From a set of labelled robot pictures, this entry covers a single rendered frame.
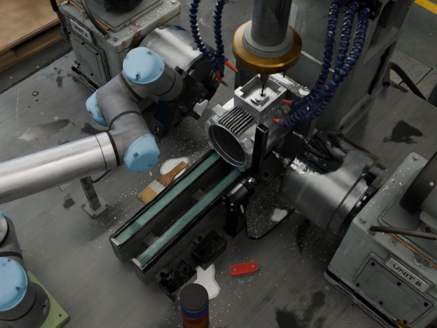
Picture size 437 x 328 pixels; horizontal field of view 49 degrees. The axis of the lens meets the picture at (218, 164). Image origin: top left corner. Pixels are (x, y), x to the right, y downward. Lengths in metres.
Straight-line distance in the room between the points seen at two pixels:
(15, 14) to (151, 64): 2.48
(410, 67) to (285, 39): 1.51
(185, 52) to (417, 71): 1.50
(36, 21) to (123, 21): 1.79
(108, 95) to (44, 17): 2.34
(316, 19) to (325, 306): 0.82
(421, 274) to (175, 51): 0.91
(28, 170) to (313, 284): 0.91
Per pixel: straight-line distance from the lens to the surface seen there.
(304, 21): 1.45
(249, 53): 1.25
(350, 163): 1.29
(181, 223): 1.43
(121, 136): 0.98
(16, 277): 1.30
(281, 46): 1.25
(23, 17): 3.41
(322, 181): 1.28
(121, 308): 1.48
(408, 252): 1.21
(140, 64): 1.02
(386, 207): 1.25
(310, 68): 1.52
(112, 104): 1.04
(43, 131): 1.85
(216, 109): 1.46
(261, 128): 1.20
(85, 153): 0.96
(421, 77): 2.67
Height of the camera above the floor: 2.19
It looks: 56 degrees down
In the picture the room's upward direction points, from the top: 2 degrees clockwise
